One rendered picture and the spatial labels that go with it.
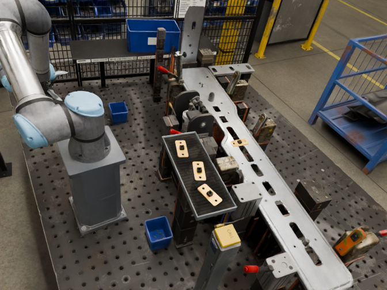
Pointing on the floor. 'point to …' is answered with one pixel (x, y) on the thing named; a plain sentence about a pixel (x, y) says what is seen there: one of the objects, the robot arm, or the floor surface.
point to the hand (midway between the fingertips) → (64, 86)
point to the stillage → (357, 109)
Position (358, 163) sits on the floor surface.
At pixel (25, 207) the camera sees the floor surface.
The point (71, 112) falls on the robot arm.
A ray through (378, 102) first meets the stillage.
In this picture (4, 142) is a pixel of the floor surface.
